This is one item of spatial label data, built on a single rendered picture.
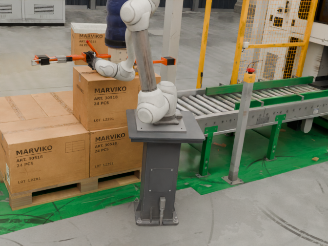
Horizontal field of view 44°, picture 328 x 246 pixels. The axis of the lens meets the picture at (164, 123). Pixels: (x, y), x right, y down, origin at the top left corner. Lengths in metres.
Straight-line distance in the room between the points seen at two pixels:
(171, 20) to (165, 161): 2.12
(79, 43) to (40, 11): 6.00
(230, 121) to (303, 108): 0.96
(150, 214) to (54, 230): 0.68
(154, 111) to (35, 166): 1.08
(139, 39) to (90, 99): 0.82
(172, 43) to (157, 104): 2.18
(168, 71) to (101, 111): 1.71
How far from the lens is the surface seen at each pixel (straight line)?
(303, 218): 3.48
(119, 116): 3.20
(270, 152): 4.25
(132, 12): 2.36
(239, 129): 3.53
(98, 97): 3.09
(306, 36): 5.23
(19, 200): 3.23
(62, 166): 3.19
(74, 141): 3.13
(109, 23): 3.16
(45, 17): 10.65
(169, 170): 2.87
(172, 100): 2.67
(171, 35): 4.60
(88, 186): 3.36
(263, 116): 3.95
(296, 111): 4.27
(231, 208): 3.38
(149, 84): 2.50
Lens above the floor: 1.82
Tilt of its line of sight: 22 degrees down
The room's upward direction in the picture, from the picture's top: 5 degrees clockwise
